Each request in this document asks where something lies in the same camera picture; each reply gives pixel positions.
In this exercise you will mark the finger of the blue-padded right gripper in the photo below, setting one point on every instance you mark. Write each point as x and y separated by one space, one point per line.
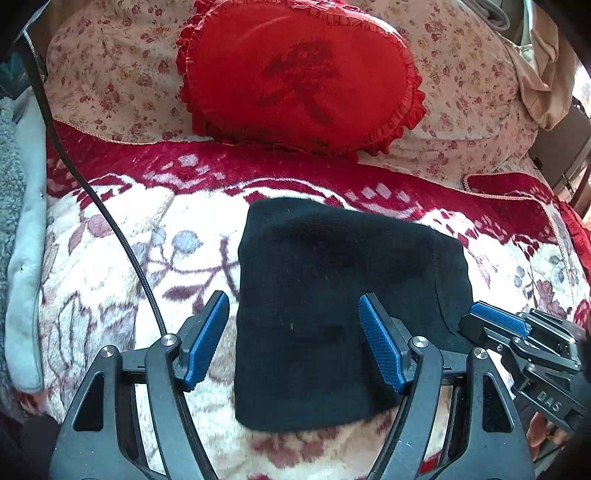
490 327

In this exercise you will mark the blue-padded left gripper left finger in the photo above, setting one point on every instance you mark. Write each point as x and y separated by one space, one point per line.
174 365

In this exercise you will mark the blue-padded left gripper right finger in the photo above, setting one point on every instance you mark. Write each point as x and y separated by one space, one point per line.
413 366

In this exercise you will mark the black knit pants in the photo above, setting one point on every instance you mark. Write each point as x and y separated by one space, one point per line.
302 361

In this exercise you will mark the person's right hand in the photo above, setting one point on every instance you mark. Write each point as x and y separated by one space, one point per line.
541 430

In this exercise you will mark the grey fleece garment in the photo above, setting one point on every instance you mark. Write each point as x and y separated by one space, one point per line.
23 228

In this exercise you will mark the beige curtain cloth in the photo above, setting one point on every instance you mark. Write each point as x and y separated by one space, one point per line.
545 65

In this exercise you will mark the floral cream pillow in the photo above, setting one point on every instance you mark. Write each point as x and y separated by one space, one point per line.
112 73

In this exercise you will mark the red heart-shaped ruffled cushion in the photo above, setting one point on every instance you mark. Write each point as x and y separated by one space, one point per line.
321 77

